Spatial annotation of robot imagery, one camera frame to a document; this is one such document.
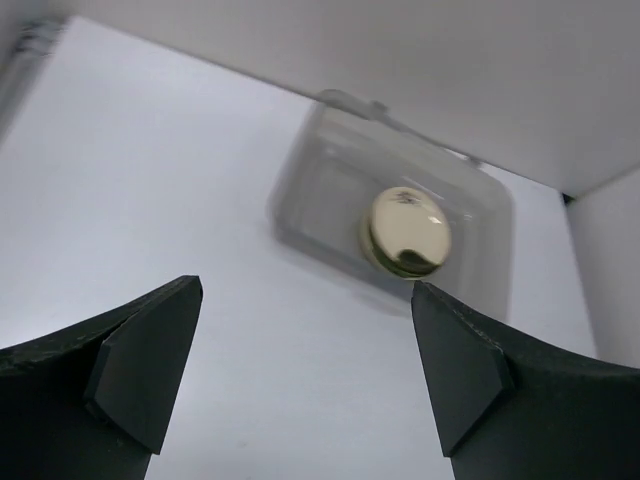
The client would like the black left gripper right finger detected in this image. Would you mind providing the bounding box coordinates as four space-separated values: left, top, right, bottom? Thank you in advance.
411 282 639 479

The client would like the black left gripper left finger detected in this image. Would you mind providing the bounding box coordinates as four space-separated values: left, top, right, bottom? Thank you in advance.
1 275 202 479

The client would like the cream plate with dark brushstroke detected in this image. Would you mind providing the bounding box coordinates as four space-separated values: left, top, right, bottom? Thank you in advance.
367 187 452 266

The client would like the yellow patterned plate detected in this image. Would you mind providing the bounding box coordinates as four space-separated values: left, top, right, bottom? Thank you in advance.
359 214 441 280

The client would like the clear plastic bin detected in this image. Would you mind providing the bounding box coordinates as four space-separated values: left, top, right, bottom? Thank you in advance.
273 90 513 320

